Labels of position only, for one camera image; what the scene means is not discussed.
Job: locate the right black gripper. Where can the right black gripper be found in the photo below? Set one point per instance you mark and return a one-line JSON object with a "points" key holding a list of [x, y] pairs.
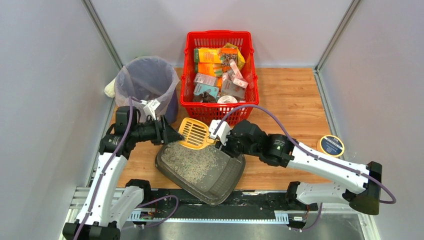
{"points": [[228, 144]]}

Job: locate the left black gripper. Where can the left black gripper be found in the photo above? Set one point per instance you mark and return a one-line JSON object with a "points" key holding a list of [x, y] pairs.
{"points": [[162, 129]]}

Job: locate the yellow litter scoop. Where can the yellow litter scoop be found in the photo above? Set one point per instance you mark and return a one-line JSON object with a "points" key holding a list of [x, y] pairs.
{"points": [[195, 133]]}

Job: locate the grey litter box tray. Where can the grey litter box tray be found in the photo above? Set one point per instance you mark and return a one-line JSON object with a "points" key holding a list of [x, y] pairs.
{"points": [[208, 174]]}

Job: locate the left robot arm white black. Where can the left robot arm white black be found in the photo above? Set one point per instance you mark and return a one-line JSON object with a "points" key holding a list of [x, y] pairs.
{"points": [[100, 218]]}

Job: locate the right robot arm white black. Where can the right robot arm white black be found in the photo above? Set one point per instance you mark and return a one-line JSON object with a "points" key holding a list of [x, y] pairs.
{"points": [[353, 184]]}

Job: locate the teal sponge box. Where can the teal sponge box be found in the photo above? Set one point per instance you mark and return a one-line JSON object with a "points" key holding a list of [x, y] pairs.
{"points": [[200, 88]]}

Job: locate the grey pink box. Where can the grey pink box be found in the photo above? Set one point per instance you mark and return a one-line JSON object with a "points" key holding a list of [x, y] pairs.
{"points": [[201, 78]]}

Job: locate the orange box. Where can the orange box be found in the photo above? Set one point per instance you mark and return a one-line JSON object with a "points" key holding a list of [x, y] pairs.
{"points": [[207, 55], [210, 69]]}

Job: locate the orange box top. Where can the orange box top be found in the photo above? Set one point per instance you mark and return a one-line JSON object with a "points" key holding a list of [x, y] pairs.
{"points": [[207, 55]]}

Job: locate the white tape roll in basket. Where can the white tape roll in basket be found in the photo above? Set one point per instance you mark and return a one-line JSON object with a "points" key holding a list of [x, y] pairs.
{"points": [[227, 99]]}

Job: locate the dark brown cloth in basket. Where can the dark brown cloth in basket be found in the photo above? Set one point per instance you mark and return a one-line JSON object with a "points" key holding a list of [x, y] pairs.
{"points": [[204, 97]]}

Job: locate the purple trash bin with bag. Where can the purple trash bin with bag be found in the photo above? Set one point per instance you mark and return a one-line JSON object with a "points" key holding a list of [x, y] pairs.
{"points": [[147, 78]]}

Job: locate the red plastic basket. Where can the red plastic basket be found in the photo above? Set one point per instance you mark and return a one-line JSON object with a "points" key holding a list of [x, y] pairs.
{"points": [[241, 84]]}

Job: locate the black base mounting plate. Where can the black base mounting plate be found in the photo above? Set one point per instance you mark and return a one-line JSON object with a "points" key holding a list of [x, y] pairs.
{"points": [[240, 207]]}

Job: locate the yellow snack bag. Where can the yellow snack bag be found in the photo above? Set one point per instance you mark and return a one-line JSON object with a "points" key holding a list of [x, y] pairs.
{"points": [[239, 58]]}

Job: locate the yellow tape roll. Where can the yellow tape roll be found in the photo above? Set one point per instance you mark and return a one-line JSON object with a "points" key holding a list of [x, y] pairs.
{"points": [[331, 145]]}

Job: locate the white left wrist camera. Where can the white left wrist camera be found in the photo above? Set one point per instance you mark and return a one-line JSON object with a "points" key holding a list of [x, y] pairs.
{"points": [[149, 108]]}

